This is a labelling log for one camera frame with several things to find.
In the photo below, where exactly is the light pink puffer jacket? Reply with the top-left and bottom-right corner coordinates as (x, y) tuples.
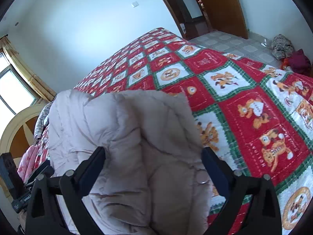
(48, 90), (212, 234)

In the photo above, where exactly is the folded pink blanket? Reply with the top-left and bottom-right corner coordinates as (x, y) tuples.
(17, 145), (39, 183)

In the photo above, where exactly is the dark wooden door frame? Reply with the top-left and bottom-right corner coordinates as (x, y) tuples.
(163, 0), (213, 40)

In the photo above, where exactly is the red patterned bed quilt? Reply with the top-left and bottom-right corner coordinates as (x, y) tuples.
(31, 27), (313, 235)

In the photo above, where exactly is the brown wooden door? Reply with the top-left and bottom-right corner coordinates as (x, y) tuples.
(202, 0), (248, 39)

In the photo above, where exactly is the clothes pile on floor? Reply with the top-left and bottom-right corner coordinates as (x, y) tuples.
(271, 34), (311, 76)

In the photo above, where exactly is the striped grey pillow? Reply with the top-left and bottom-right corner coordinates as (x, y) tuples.
(33, 102), (52, 143)

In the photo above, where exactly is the right beige curtain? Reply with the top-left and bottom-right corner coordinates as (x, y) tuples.
(1, 36), (56, 101)

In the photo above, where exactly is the cream and wood headboard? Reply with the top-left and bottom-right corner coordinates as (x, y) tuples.
(0, 103), (47, 199)

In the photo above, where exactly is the window with frame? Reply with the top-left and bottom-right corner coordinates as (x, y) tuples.
(0, 49), (40, 126)

